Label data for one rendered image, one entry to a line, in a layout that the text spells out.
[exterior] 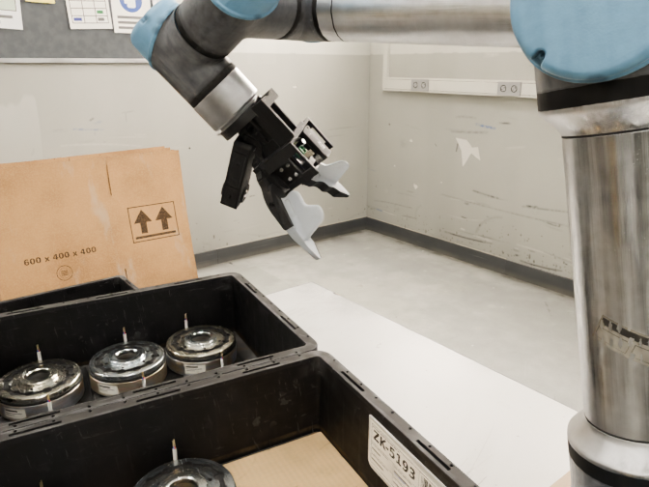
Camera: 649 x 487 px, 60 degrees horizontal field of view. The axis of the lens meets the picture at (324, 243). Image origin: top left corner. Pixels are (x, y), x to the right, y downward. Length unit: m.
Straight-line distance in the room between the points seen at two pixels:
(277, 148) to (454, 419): 0.54
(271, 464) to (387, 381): 0.44
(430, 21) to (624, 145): 0.28
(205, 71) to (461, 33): 0.29
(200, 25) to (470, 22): 0.29
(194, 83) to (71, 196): 2.48
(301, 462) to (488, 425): 0.40
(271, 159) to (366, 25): 0.19
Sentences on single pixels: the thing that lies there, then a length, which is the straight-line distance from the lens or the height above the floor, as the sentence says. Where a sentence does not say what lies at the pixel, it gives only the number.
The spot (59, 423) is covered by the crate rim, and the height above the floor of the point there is 0.93.
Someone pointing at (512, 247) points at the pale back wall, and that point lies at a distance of 3.61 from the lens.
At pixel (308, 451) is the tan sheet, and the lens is 0.69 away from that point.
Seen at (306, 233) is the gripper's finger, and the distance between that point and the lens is 0.71.
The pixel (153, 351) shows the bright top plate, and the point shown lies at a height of 0.86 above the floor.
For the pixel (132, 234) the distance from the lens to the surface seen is 3.23.
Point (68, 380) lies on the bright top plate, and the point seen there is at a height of 0.86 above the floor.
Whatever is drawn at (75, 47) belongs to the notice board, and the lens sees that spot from 3.28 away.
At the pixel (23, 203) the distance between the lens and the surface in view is 3.10.
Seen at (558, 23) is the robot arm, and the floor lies 1.28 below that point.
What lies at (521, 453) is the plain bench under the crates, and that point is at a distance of 0.94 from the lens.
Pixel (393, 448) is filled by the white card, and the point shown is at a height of 0.91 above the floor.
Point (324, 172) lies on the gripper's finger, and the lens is 0.80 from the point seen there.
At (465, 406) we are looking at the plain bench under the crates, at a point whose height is 0.70.
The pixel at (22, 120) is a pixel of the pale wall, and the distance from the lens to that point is 3.23.
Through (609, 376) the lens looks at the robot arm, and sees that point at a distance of 0.49.
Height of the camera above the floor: 1.26
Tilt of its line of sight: 18 degrees down
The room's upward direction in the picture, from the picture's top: straight up
